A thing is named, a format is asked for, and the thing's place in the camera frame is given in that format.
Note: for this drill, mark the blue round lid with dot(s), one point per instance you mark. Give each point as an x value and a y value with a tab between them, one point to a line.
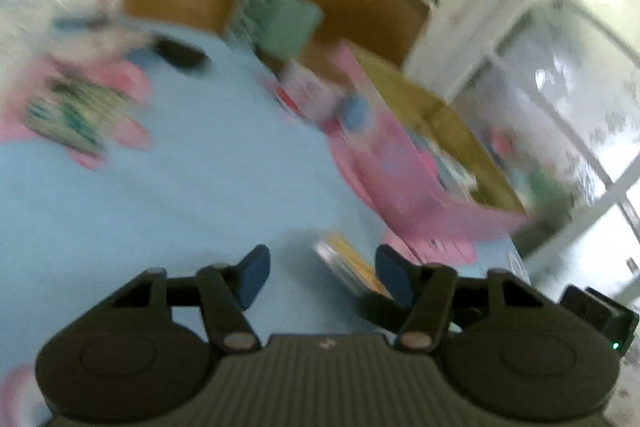
354	113

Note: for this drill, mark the green floral patterned box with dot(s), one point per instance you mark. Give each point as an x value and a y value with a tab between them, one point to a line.
75	112

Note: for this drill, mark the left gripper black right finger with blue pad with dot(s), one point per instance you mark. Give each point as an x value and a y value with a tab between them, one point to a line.
424	291

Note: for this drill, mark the yellow card packet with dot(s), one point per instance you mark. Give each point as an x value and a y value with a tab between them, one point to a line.
348	266

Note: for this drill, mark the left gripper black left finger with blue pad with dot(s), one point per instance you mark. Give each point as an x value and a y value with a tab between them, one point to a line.
226	292

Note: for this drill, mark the green white drink carton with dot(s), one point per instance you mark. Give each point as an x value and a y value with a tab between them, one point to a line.
246	22

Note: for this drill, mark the pink cardboard storage box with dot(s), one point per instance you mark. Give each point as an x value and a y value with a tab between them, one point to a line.
399	180

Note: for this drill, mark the blue pig cartoon tablecloth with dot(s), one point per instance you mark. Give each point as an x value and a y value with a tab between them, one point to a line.
227	169

